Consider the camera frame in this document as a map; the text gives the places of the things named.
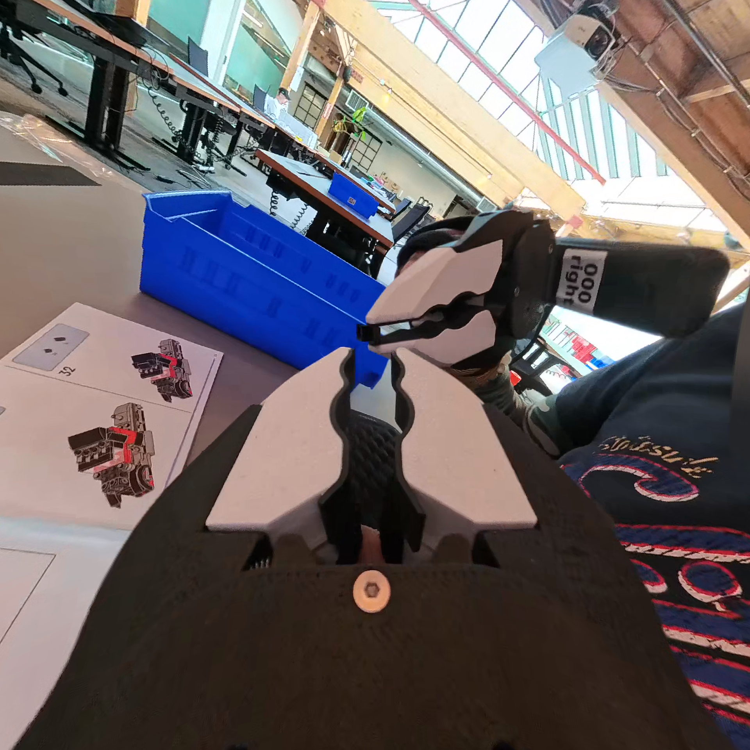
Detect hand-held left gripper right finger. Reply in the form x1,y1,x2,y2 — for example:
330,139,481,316
391,347,540,550

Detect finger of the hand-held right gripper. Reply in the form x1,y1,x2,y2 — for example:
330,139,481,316
364,239,506,328
367,309,498,369

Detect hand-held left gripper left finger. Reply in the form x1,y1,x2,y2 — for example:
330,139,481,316
204,346,358,548

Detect blue plastic bin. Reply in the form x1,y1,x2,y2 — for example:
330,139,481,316
139,189,392,389

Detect instruction booklet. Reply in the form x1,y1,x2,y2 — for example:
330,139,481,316
0,302,225,748

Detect person's right forearm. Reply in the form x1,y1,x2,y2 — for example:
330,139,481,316
451,352,566,461

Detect grey desk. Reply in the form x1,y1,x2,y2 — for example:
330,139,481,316
0,126,399,531

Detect person's right hand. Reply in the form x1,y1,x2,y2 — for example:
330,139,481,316
397,217,465,273

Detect small blue storage bin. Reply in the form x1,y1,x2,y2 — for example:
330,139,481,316
328,173,380,219

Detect person's patterned navy sweater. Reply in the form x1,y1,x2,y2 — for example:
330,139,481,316
557,302,750,750

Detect wooden table with black legs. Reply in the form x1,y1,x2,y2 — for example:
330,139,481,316
255,148,396,276

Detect green potted plant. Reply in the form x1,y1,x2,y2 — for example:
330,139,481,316
333,105,369,141

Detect white ceiling projector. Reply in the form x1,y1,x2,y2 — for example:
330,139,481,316
534,13,623,100

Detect clear plastic bag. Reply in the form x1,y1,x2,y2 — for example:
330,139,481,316
0,111,115,188

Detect long wooden workbench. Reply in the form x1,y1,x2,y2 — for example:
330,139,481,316
0,0,276,177

